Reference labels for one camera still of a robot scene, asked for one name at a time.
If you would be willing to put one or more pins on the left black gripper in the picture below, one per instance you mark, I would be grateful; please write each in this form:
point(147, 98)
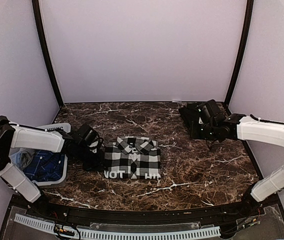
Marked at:
point(99, 164)

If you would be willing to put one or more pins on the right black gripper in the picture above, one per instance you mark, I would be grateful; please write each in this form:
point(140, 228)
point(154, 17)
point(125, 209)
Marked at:
point(194, 133)

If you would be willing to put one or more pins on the black white plaid shirt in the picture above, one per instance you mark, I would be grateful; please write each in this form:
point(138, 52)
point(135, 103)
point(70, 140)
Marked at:
point(132, 157)

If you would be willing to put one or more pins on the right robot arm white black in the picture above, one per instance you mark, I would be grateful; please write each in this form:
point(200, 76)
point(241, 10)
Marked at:
point(250, 128)

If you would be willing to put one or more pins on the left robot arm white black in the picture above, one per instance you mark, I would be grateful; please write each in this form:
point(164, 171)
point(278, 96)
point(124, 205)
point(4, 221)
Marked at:
point(75, 147)

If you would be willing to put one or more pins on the grey plastic laundry basket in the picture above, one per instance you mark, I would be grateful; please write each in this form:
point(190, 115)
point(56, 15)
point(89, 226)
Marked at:
point(44, 137)

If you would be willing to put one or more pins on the blue plaid shirt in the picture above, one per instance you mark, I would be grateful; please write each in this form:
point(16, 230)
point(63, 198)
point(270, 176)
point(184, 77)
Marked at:
point(46, 166)

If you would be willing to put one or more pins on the grey shirt in basket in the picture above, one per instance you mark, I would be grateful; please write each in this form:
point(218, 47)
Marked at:
point(24, 158)

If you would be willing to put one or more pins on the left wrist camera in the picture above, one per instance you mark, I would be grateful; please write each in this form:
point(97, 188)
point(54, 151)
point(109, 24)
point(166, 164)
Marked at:
point(96, 146)

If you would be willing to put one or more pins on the grey slotted cable duct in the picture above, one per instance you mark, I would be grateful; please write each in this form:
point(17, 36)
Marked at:
point(84, 233)

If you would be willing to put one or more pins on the right black frame post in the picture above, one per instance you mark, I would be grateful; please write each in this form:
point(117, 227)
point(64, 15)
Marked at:
point(241, 51)

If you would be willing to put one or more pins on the black frame post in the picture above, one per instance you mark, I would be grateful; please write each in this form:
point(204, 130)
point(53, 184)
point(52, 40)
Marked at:
point(241, 51)
point(45, 51)

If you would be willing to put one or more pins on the black front rail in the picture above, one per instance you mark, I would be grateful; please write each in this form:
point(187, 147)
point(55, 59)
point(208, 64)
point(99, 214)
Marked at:
point(228, 214)

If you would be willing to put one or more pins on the left black frame post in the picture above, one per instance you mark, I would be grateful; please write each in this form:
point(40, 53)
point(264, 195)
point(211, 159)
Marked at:
point(45, 51)

